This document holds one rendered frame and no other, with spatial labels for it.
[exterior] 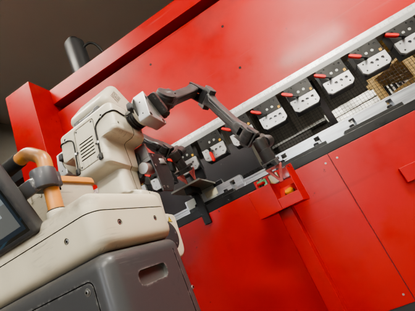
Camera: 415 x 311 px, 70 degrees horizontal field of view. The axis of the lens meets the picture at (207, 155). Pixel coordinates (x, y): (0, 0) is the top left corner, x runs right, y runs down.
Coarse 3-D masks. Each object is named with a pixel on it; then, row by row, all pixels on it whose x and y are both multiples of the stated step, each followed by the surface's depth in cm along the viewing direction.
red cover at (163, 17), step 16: (176, 0) 210; (192, 0) 205; (208, 0) 205; (160, 16) 213; (176, 16) 208; (192, 16) 212; (144, 32) 216; (160, 32) 214; (112, 48) 224; (128, 48) 218; (144, 48) 221; (96, 64) 227; (112, 64) 223; (64, 80) 236; (80, 80) 230; (96, 80) 231; (64, 96) 233
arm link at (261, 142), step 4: (260, 136) 131; (264, 136) 131; (256, 140) 127; (260, 140) 126; (264, 140) 126; (256, 144) 126; (260, 144) 126; (264, 144) 126; (268, 144) 127; (256, 148) 127; (260, 148) 126; (264, 148) 125
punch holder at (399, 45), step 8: (400, 24) 157; (408, 24) 156; (392, 32) 158; (400, 32) 157; (408, 32) 155; (384, 40) 164; (392, 40) 157; (400, 40) 156; (408, 40) 154; (392, 48) 161; (400, 48) 155; (408, 48) 154; (400, 56) 158; (408, 56) 159
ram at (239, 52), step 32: (224, 0) 198; (256, 0) 190; (288, 0) 182; (320, 0) 175; (352, 0) 168; (384, 0) 162; (192, 32) 203; (224, 32) 194; (256, 32) 186; (288, 32) 179; (320, 32) 172; (352, 32) 165; (384, 32) 160; (128, 64) 218; (160, 64) 208; (192, 64) 199; (224, 64) 190; (256, 64) 182; (288, 64) 175; (320, 64) 169; (128, 96) 213; (224, 96) 186; (64, 128) 230; (160, 128) 199; (192, 128) 191
